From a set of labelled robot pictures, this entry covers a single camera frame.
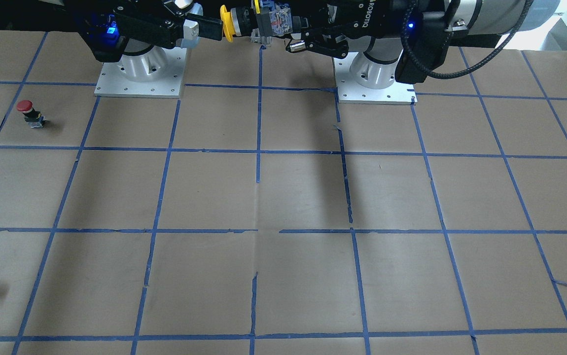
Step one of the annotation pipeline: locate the yellow push button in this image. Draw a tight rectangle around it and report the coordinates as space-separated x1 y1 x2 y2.
219 0 309 46

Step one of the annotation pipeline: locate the red push button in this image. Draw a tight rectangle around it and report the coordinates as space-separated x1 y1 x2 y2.
16 100 45 129

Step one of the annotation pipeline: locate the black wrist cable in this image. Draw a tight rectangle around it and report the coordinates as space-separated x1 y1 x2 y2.
400 0 533 80

